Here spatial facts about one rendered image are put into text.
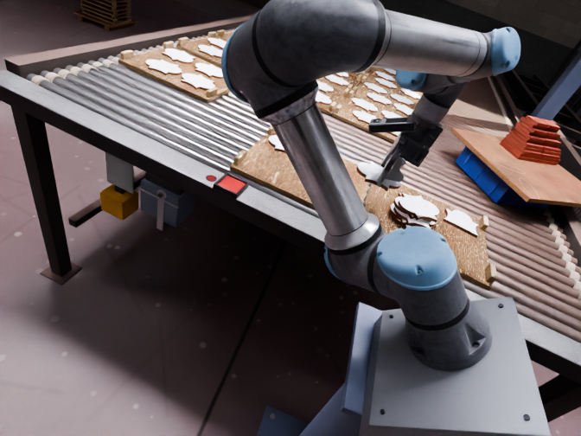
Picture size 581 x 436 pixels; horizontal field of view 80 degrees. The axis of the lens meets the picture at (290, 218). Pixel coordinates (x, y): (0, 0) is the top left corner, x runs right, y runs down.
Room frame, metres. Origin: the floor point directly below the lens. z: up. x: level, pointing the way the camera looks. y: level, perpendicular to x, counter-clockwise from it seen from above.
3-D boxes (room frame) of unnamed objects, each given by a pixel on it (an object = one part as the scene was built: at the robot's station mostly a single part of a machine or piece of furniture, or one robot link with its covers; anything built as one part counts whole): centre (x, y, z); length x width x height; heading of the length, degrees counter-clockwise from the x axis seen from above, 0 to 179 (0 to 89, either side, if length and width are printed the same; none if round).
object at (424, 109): (0.91, -0.23, 1.28); 0.08 x 0.08 x 0.05
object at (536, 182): (1.52, -0.88, 1.03); 0.50 x 0.50 x 0.02; 26
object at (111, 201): (0.83, 0.57, 0.74); 0.09 x 0.08 x 0.24; 82
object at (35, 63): (2.96, 0.73, 0.90); 4.04 x 0.06 x 0.10; 172
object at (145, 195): (0.81, 0.39, 0.77); 0.14 x 0.11 x 0.18; 82
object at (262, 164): (1.01, 0.00, 0.93); 0.41 x 0.35 x 0.02; 83
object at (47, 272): (0.90, 0.93, 0.43); 0.12 x 0.12 x 0.85; 82
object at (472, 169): (1.50, -0.82, 0.97); 0.31 x 0.31 x 0.10; 26
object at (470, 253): (0.96, -0.41, 0.93); 0.41 x 0.35 x 0.02; 81
